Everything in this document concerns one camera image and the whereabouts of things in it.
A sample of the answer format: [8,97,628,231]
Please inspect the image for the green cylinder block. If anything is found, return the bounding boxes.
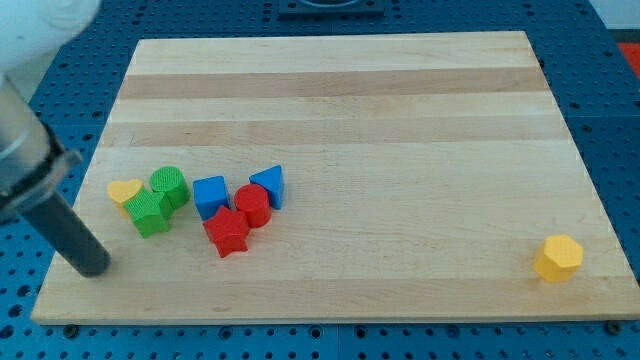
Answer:
[150,166,190,209]

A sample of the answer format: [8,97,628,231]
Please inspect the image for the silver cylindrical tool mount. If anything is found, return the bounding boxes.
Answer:
[1,79,82,223]

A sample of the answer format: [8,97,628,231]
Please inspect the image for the blue cube block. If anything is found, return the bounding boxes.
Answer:
[193,176,229,221]

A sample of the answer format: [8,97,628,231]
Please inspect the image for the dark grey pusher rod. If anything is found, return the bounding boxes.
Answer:
[22,192,111,277]

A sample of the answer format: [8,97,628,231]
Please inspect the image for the blue triangle block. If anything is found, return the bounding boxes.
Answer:
[249,165,284,210]

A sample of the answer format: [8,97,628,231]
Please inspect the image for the red star block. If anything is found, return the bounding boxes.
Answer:
[202,206,250,258]

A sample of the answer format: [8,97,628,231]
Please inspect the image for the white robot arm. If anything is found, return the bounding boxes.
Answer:
[1,0,111,277]

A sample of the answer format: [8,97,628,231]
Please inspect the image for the yellow heart block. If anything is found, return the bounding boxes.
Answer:
[107,179,144,218]

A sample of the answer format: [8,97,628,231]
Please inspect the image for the red cylinder block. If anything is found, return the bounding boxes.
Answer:
[234,184,271,228]

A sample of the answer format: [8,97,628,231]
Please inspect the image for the yellow hexagon block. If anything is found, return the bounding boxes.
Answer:
[533,234,584,283]

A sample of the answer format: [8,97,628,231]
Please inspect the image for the wooden board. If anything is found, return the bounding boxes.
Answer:
[32,31,639,325]

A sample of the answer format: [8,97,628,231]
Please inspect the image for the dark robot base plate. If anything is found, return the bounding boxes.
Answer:
[278,0,386,18]

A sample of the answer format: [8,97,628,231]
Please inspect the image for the green star block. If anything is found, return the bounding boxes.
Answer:
[124,189,174,238]

